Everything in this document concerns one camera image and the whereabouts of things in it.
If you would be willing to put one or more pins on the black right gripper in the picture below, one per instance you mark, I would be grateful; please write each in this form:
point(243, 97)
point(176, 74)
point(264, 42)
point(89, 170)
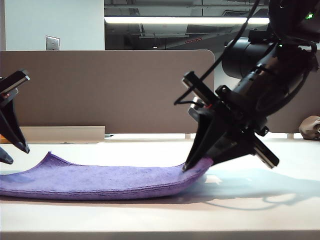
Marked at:
point(237, 112)

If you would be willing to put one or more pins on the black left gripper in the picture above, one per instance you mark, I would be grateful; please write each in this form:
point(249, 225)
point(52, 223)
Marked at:
point(11, 85)

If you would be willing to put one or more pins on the purple microfiber cloth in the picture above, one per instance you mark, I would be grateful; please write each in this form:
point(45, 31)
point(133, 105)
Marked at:
point(100, 180)

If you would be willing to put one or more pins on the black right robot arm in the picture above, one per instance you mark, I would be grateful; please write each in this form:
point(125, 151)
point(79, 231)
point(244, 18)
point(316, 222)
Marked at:
point(275, 75)

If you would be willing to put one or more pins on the crumpled brown cloth bag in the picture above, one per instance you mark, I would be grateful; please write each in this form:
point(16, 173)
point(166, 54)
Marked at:
point(310, 127)

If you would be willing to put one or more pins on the brown desk divider panel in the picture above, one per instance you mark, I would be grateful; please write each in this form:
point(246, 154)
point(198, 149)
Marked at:
point(310, 100)
point(100, 90)

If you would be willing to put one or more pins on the red ceiling sign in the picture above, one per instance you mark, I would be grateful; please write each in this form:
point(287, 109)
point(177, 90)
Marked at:
point(193, 41)

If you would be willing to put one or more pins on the long ceiling light strip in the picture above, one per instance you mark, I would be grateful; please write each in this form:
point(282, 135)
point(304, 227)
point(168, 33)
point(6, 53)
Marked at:
point(175, 20)

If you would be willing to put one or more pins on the white divider support bracket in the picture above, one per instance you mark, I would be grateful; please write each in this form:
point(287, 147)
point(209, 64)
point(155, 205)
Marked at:
point(188, 136)
point(290, 136)

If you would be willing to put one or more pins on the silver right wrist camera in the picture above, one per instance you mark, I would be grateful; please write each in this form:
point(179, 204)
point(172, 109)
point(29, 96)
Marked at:
point(193, 112)

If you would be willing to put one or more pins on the metal wall switch plate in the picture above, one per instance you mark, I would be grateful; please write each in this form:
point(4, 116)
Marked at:
point(52, 43)

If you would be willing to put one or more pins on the grey ceiling air duct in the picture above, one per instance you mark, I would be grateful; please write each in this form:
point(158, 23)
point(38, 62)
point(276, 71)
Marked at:
point(162, 31)

